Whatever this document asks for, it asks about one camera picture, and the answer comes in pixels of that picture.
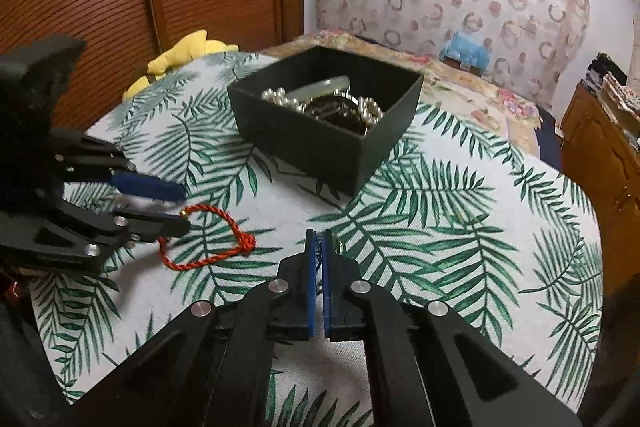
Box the silver bangle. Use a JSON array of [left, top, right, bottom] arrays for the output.
[[305, 93, 368, 135]]

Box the yellow plush toy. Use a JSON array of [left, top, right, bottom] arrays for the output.
[[122, 29, 240, 100]]

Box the floral folded cloth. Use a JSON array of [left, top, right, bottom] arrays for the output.
[[600, 72, 640, 118]]

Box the blue plush toy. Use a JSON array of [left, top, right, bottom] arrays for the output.
[[439, 31, 493, 70]]

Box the wooden sideboard cabinet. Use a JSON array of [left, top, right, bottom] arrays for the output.
[[560, 82, 640, 233]]

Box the white pearl necklace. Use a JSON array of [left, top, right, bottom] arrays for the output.
[[261, 87, 386, 128]]

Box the red cord bracelet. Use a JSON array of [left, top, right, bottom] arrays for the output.
[[159, 204, 257, 270]]

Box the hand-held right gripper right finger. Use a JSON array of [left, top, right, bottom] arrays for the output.
[[322, 229, 583, 427]]

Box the pale green jade bangle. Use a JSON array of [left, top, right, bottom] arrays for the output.
[[287, 76, 351, 100]]

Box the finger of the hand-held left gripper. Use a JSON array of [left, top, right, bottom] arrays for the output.
[[50, 129, 187, 204], [30, 198, 192, 279]]

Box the navy bed sheet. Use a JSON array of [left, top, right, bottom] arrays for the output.
[[535, 104, 568, 168]]

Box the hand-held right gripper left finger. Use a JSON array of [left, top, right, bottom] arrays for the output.
[[65, 228, 321, 427]]

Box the black box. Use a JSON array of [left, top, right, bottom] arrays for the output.
[[227, 46, 425, 198]]

